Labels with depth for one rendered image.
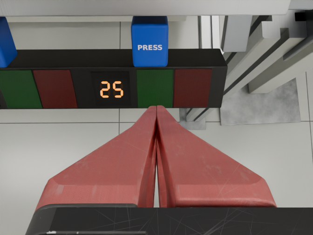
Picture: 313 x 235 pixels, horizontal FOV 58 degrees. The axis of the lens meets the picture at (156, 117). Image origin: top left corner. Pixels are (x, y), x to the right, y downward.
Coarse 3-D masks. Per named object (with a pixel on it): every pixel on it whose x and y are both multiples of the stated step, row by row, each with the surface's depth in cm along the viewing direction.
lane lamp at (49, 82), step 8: (40, 72) 22; (48, 72) 22; (56, 72) 22; (64, 72) 22; (40, 80) 22; (48, 80) 22; (56, 80) 22; (64, 80) 22; (40, 88) 23; (48, 88) 23; (56, 88) 23; (64, 88) 23; (72, 88) 23; (40, 96) 23; (48, 96) 23; (56, 96) 23; (64, 96) 23; (72, 96) 23; (48, 104) 24; (56, 104) 24; (64, 104) 24; (72, 104) 24
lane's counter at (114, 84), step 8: (96, 72) 22; (104, 72) 22; (112, 72) 22; (120, 72) 22; (128, 72) 22; (96, 80) 22; (104, 80) 22; (112, 80) 22; (120, 80) 22; (128, 80) 22; (96, 88) 23; (104, 88) 23; (112, 88) 23; (120, 88) 23; (128, 88) 23; (96, 96) 23; (104, 96) 23; (112, 96) 23; (120, 96) 23; (128, 96) 23; (96, 104) 24; (104, 104) 24; (112, 104) 24; (120, 104) 24; (128, 104) 24
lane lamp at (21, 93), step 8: (0, 72) 22; (8, 72) 22; (16, 72) 22; (24, 72) 22; (0, 80) 22; (8, 80) 22; (16, 80) 22; (24, 80) 22; (32, 80) 22; (0, 88) 23; (8, 88) 23; (16, 88) 23; (24, 88) 23; (32, 88) 23; (8, 96) 23; (16, 96) 23; (24, 96) 23; (32, 96) 23; (8, 104) 24; (16, 104) 24; (24, 104) 24; (32, 104) 24; (40, 104) 24
